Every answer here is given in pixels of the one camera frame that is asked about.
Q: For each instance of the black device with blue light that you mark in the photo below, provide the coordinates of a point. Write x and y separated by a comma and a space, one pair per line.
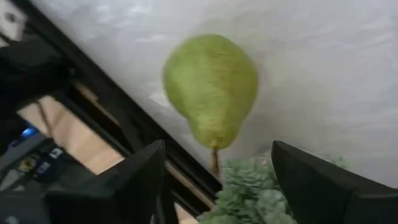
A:
29, 132

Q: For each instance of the green pear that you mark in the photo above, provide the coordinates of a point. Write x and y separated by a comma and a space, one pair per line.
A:
211, 90

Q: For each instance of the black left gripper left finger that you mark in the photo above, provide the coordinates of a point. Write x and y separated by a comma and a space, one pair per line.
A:
93, 205

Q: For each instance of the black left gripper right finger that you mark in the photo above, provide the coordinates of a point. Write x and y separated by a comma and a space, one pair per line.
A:
329, 199

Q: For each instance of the black aluminium table frame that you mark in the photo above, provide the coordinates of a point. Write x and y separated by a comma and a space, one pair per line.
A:
99, 79

